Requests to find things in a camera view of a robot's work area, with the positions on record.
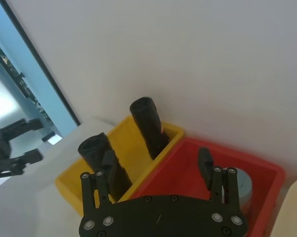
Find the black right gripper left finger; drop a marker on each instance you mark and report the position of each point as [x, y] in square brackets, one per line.
[110, 170]

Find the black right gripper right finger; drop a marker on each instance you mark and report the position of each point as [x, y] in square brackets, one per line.
[205, 168]

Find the red plastic bin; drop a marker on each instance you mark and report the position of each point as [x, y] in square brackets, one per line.
[182, 170]

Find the black bag roll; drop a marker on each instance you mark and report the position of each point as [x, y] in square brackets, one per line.
[148, 123]
[94, 150]

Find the yellow plastic bin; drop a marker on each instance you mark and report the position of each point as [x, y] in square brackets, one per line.
[128, 144]

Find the grey tape roll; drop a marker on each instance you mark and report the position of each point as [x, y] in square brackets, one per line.
[245, 188]

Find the cream rounded object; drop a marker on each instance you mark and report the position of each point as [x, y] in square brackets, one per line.
[296, 209]

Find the dark window rail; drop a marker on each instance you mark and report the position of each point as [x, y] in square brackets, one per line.
[17, 77]

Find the black window frame post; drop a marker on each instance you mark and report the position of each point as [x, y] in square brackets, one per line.
[39, 59]

